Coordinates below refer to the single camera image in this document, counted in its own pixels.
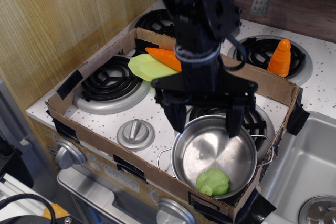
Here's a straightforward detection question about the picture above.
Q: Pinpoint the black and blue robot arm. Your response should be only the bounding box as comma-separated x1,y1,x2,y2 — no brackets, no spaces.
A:
151,0,258,137

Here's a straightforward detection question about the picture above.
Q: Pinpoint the front left black burner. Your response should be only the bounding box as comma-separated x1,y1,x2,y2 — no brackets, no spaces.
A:
73,55,150,115

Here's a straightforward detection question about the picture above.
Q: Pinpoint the silver left oven knob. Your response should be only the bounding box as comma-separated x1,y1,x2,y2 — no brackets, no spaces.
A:
55,139,87,169

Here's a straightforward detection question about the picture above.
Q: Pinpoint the orange cone toy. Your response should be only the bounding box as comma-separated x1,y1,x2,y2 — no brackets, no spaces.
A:
267,39,291,77

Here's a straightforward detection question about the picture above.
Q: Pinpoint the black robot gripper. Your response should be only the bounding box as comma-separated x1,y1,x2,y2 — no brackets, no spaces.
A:
150,42,259,138

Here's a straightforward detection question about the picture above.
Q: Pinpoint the orange object bottom left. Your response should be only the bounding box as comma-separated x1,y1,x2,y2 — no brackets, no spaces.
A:
42,203,69,220

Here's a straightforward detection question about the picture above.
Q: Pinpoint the silver oven knob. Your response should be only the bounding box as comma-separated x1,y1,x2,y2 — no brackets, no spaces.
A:
156,197,196,224
55,139,87,169

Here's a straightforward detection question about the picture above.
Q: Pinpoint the stainless steel pot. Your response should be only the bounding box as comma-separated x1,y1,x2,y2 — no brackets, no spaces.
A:
167,115,274,200

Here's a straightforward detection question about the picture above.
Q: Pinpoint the yellow-green plastic plate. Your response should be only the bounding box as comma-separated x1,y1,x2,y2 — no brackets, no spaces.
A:
128,54,179,82

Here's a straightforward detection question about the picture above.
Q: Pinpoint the silver oven door handle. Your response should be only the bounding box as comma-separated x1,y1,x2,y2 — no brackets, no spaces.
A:
57,168,138,223

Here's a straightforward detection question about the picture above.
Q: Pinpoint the brown cardboard fence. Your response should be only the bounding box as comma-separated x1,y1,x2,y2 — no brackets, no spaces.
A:
45,27,311,222

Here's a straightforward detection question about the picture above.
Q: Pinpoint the orange toy carrot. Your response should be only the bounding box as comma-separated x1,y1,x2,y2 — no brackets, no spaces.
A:
145,47,182,72

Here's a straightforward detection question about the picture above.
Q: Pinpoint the grey front stove knob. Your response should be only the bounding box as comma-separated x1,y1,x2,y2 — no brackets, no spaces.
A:
117,119,155,151

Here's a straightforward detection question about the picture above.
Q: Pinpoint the silver right oven knob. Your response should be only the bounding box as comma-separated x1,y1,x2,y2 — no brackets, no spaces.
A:
156,197,196,224

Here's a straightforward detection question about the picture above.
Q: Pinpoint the grey sink basin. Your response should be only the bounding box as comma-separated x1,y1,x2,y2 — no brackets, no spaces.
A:
260,112,335,223

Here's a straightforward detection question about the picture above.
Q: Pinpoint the metal sink drain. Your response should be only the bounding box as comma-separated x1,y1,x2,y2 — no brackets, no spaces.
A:
298,195,335,223

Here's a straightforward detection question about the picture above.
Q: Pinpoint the back right black burner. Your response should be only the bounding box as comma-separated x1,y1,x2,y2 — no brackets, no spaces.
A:
239,35,313,86

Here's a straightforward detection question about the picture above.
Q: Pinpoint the back left black burner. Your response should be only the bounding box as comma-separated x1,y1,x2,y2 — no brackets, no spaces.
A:
129,9,175,38

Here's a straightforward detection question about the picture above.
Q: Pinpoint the hanging metal slotted spatula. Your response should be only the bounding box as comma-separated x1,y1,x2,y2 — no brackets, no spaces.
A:
250,0,271,17

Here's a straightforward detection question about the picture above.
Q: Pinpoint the black cable bottom left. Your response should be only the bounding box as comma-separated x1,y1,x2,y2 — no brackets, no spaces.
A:
0,193,56,224

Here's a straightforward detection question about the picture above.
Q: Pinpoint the green toy broccoli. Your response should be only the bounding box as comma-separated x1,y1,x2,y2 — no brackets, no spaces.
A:
195,168,229,196

